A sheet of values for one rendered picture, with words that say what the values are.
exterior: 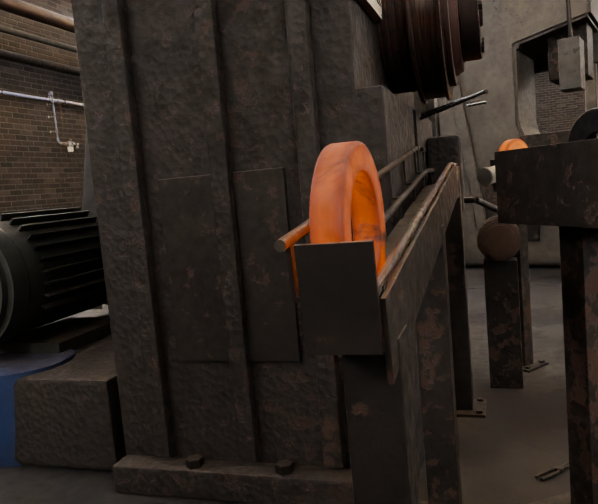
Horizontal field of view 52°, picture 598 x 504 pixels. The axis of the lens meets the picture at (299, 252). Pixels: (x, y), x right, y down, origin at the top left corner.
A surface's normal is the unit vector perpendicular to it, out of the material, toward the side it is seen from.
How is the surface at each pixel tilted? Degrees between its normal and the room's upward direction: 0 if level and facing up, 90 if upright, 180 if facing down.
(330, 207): 72
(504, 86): 90
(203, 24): 90
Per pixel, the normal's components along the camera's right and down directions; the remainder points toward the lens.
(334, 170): -0.30, -0.59
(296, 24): -0.30, 0.13
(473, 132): -0.52, 0.14
